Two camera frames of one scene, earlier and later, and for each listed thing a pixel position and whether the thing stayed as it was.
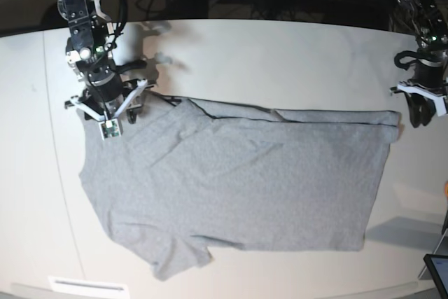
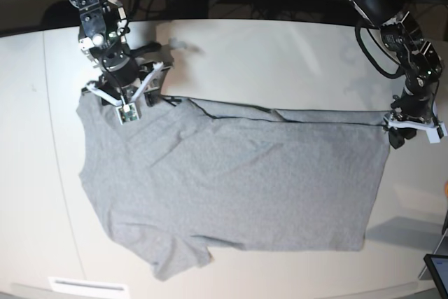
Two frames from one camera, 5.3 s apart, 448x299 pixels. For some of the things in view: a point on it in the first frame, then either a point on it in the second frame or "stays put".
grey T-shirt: (187, 176) stays put
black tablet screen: (439, 266) stays put
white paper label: (71, 285) stays put
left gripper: (106, 92) → (122, 71)
